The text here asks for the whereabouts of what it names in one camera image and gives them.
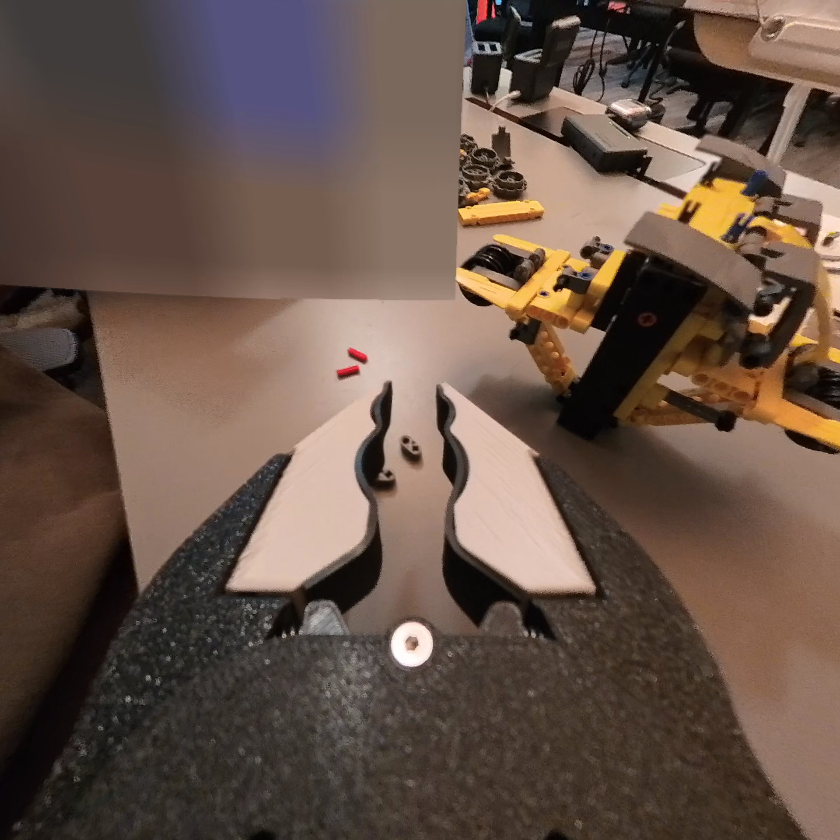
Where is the white book stand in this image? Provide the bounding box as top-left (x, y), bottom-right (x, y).
top-left (742, 0), bottom-right (840, 155)

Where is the pile of small brick parts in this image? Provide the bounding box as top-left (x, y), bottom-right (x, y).
top-left (457, 131), bottom-right (531, 203)

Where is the black power brick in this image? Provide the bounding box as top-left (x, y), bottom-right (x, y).
top-left (561, 113), bottom-right (652, 174)

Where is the large black desktop device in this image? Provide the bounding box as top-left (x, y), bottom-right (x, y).
top-left (511, 14), bottom-right (583, 104)

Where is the small black desktop device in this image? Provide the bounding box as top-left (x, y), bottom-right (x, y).
top-left (471, 38), bottom-right (505, 98)

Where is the yellow black brick vehicle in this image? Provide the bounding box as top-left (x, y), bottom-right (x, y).
top-left (456, 134), bottom-right (840, 455)

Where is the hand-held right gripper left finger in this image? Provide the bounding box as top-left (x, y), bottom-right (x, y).
top-left (225, 381), bottom-right (395, 596)

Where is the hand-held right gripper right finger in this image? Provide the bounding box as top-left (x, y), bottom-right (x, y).
top-left (436, 382), bottom-right (598, 599)

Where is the yellow brick beam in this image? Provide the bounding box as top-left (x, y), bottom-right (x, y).
top-left (457, 199), bottom-right (546, 227)

